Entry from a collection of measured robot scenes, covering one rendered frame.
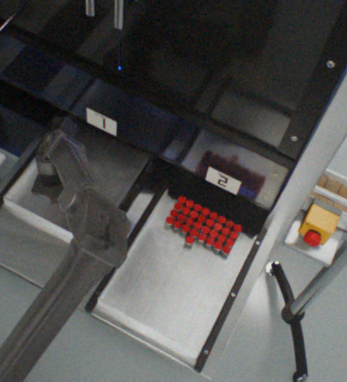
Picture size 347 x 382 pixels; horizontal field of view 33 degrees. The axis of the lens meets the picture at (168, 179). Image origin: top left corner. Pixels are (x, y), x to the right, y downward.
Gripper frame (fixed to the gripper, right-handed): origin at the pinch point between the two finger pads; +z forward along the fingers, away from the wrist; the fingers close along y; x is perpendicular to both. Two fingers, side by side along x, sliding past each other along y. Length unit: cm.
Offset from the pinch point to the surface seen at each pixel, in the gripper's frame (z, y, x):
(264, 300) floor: 92, 22, -74
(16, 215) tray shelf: 4.4, -6.0, 8.1
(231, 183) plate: -10.5, 9.2, -42.1
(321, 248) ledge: 4, 6, -69
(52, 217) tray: 4.1, -4.4, -0.7
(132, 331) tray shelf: 3.9, -27.2, -27.6
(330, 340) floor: 92, 13, -101
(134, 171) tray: 4.2, 14.5, -17.2
